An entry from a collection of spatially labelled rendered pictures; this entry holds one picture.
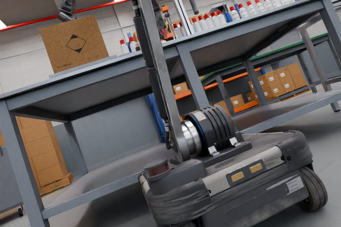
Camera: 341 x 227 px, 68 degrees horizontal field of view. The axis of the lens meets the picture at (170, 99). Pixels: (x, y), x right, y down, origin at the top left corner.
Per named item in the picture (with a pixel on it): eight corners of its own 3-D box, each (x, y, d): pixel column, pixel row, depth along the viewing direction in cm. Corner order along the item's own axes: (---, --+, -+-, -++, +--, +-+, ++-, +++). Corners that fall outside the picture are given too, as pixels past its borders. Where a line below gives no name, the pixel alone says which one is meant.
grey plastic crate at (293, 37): (286, 50, 388) (281, 37, 390) (306, 40, 350) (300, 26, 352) (254, 61, 370) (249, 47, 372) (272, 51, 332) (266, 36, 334)
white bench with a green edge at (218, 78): (316, 93, 415) (297, 48, 421) (357, 84, 342) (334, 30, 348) (213, 135, 369) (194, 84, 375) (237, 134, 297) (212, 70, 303)
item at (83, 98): (246, 55, 288) (246, 53, 288) (336, -9, 159) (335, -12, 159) (61, 118, 253) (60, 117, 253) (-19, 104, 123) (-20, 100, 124)
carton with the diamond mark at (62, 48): (111, 70, 163) (98, 31, 165) (110, 59, 140) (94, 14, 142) (64, 84, 156) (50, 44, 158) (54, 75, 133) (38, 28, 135)
